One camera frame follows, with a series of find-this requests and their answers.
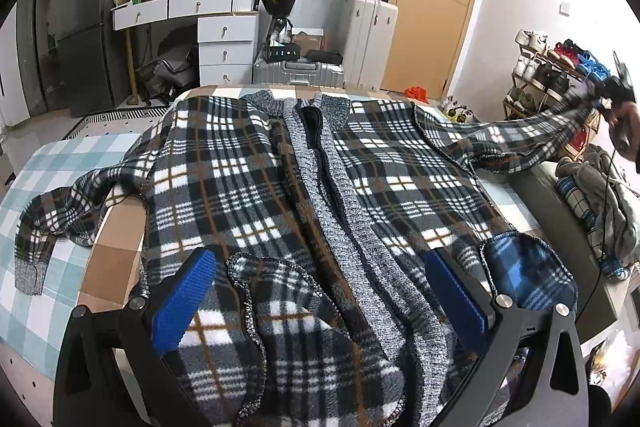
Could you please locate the orange object on floor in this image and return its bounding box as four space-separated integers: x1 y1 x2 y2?
404 86 428 103

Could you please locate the checkered bed sheet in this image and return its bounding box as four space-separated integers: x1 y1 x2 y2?
0 83 547 383

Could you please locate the patterned floor rug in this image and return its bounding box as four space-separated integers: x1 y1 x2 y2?
64 106 168 140

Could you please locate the silver aluminium suitcase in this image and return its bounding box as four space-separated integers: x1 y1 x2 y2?
253 58 344 89

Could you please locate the white dressing desk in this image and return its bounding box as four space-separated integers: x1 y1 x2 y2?
112 0 259 89

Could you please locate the person's right hand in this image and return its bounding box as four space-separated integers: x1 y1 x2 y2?
604 102 640 161

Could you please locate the plaid fleece jacket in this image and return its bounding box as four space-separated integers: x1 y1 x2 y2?
13 89 597 427

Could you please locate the wooden shoe rack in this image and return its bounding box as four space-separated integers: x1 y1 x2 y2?
502 28 618 163

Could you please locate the white upright suitcase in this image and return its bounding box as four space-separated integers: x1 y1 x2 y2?
337 0 398 90

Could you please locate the dark grey refrigerator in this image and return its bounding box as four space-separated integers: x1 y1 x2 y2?
16 0 131 117

